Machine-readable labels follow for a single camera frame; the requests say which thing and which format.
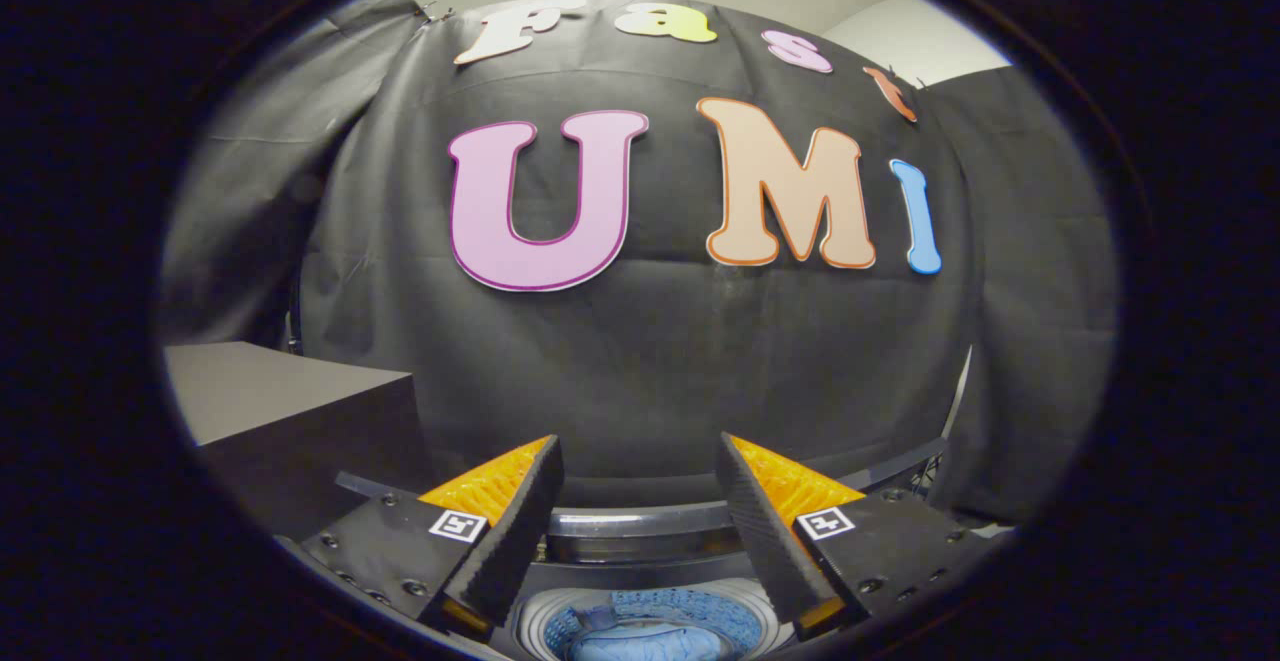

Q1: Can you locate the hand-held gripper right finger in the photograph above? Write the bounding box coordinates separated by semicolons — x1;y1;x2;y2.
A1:
715;431;1001;640

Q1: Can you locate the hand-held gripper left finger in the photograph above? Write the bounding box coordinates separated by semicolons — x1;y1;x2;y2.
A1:
300;434;565;637

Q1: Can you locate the light blue shirt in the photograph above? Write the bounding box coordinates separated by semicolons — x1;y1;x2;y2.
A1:
570;591;763;661

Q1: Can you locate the black backdrop cloth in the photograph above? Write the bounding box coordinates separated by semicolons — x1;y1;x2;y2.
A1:
160;0;1119;522

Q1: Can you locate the dark cabinet with beige door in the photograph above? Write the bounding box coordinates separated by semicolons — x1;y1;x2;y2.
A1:
163;341;436;542

